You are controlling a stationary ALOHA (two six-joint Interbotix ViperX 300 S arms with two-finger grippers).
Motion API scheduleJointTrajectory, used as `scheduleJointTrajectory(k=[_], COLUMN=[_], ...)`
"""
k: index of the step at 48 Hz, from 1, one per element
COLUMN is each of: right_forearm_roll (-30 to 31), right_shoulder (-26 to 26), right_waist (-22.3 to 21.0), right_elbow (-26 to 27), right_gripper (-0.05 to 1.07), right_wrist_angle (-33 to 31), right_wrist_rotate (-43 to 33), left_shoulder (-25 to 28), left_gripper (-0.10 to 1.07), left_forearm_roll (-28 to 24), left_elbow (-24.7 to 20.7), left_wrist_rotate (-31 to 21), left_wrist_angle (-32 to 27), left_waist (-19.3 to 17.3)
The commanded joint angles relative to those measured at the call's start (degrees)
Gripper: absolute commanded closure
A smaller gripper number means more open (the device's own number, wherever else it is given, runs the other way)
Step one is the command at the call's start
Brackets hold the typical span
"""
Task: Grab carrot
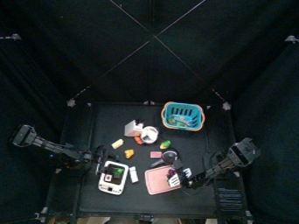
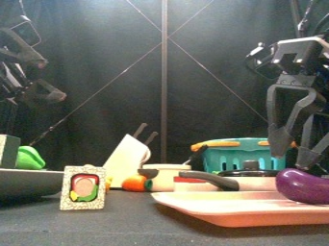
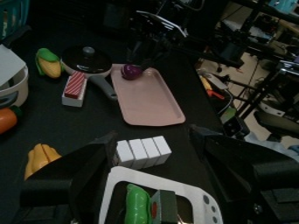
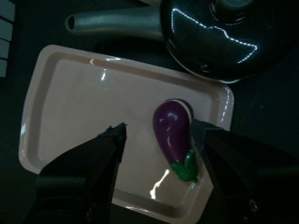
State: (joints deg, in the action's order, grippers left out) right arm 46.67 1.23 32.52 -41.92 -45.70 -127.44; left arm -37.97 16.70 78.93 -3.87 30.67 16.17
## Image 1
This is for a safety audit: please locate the black toy pan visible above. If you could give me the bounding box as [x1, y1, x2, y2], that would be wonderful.
[149, 150, 180, 168]

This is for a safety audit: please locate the green toy vegetable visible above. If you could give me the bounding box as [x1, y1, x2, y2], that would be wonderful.
[112, 166, 127, 177]

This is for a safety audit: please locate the teal basket with orange rim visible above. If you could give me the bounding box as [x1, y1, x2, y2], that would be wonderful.
[160, 101, 205, 132]

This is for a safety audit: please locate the white toy box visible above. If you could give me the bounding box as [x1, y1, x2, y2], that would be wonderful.
[123, 119, 145, 137]

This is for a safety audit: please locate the yellow toy block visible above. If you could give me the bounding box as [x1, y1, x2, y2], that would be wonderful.
[111, 138, 125, 150]

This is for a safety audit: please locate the blue yellow toy in basket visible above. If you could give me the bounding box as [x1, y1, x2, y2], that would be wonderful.
[168, 114, 193, 127]

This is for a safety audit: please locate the green yellow toy fruit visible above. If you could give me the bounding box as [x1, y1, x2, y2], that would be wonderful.
[159, 139, 173, 151]

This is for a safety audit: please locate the small white bar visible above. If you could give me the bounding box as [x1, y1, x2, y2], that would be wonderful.
[128, 165, 140, 184]

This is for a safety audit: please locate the pink cutting board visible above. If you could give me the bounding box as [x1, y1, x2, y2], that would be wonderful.
[144, 164, 183, 196]

